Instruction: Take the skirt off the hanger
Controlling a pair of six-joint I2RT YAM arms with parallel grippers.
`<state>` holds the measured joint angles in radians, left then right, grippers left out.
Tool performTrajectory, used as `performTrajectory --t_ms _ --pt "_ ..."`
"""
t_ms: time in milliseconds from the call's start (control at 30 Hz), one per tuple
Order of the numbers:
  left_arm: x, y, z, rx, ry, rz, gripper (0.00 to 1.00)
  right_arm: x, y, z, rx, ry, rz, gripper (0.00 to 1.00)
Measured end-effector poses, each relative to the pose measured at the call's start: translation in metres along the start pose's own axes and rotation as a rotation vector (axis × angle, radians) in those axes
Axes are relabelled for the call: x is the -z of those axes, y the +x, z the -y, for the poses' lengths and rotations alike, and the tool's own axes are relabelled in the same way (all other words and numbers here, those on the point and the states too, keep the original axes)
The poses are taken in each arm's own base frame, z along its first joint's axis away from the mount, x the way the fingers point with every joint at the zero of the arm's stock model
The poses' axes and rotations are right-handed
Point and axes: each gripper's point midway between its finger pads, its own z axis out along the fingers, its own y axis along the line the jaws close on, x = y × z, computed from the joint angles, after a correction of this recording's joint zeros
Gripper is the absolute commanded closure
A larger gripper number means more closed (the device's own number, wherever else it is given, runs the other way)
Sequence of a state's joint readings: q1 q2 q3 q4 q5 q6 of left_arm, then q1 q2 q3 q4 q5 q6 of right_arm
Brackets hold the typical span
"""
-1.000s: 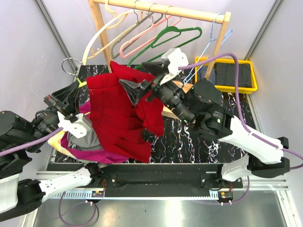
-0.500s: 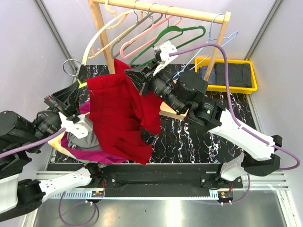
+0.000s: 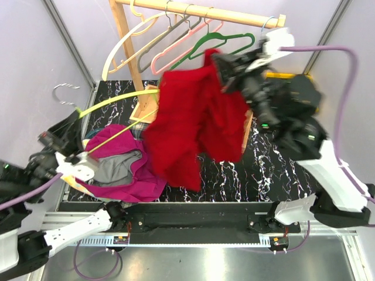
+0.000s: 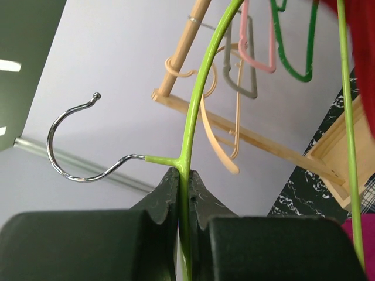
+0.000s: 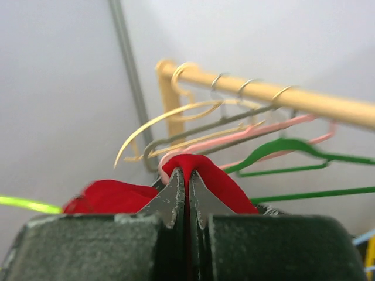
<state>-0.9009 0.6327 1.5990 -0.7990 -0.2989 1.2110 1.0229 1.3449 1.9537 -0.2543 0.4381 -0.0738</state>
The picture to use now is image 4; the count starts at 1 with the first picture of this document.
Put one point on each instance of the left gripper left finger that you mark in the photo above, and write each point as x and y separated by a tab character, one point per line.
138	243

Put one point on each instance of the yellow-green hanger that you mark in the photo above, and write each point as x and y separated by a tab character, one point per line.
182	163

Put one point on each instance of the green hanger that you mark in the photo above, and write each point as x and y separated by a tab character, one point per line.
295	24

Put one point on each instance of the pink hanger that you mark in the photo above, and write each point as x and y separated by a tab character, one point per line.
246	43

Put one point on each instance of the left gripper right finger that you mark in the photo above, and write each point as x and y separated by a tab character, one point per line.
226	246

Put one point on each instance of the red skirt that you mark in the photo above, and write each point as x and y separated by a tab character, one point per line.
360	19

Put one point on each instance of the navy plaid skirt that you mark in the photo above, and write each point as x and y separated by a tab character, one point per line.
368	200

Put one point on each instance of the wooden clothes rack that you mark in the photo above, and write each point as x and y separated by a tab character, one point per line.
325	159

